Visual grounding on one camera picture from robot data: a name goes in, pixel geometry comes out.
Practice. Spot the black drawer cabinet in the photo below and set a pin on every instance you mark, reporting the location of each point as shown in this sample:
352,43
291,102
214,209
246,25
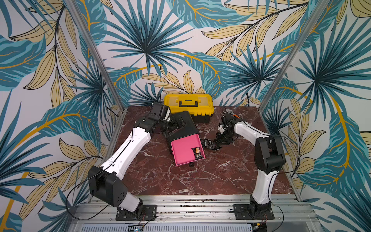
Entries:
188,129

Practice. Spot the aluminium left corner post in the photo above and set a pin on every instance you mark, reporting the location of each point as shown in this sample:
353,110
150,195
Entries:
78,18

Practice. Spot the yellow black toolbox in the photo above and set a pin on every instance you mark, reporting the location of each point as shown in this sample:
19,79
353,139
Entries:
200,106

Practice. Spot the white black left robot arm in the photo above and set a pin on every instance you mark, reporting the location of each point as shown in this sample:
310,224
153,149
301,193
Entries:
105,182

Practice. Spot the orange black pliers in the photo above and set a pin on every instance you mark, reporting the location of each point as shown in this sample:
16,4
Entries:
230,111

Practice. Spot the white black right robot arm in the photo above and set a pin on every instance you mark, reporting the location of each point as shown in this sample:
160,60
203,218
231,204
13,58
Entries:
269,159

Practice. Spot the black cookie packet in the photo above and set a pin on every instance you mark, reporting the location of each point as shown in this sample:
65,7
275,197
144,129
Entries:
197,153
206,143
214,145

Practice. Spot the aluminium corner post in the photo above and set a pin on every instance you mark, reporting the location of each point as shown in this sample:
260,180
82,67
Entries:
307,29
78,18

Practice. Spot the aluminium front rail base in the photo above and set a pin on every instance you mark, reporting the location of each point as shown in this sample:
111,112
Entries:
198,213

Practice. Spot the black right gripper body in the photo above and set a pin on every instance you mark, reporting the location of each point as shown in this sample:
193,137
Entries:
219,137

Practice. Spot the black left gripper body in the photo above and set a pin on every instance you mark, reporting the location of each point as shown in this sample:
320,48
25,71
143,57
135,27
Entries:
172,124

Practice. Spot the aluminium right corner post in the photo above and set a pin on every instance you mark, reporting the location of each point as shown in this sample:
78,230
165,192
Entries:
307,29

